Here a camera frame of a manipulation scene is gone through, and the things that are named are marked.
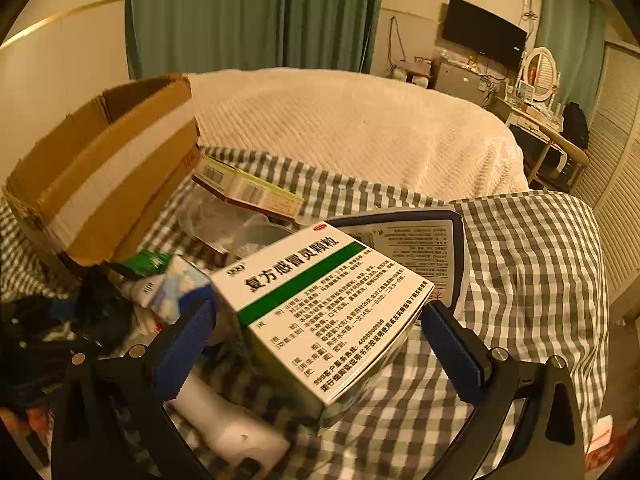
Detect dark blue-edged medicine packet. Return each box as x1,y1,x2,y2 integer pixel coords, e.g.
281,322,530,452
327,208,471,321

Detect cream textured blanket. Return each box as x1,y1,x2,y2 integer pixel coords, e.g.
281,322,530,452
185,69,528,196

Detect black backpack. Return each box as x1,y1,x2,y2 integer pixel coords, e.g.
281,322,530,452
560,102,591,151

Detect brown cardboard box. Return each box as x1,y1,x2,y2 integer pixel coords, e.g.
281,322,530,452
2,74,202,267

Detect white orange paper bag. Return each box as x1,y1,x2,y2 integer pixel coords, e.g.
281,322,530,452
585,415,617,471

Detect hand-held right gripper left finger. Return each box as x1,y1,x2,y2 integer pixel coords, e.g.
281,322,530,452
52,297,218,480

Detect small green packet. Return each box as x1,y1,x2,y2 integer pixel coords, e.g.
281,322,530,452
122,249,176,281

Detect white green-striped medicine box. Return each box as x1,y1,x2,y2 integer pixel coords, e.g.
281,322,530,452
212,222,436,408

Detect white oval vanity mirror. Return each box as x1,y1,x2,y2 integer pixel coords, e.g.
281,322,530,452
520,47,561,103

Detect white dressing table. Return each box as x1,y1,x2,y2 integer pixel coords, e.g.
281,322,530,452
492,92,566,131

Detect white louvred wardrobe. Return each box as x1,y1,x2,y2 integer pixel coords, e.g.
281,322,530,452
570,42,640,321

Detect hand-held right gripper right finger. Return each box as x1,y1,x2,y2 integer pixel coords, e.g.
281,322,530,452
420,301,586,480

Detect grey white checked cloth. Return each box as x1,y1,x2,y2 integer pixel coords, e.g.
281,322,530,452
0,145,611,480

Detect small yellow medicine box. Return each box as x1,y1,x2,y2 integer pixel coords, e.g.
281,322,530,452
192,155,306,221

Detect wooden chair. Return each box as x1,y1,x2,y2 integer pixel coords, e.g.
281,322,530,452
510,125,591,193

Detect small grey fridge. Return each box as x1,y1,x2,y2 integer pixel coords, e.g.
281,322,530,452
434,55,493,108

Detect black wall television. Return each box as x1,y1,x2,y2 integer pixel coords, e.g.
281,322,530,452
442,0,528,68

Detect green curtain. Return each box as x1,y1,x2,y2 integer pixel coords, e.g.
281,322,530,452
125,0,386,80
537,0,608,106

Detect blue white tissue pack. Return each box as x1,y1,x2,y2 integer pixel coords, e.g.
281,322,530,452
132,255,213,326

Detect clear plastic bag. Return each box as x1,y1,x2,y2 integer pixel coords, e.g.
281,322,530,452
175,190,301,261

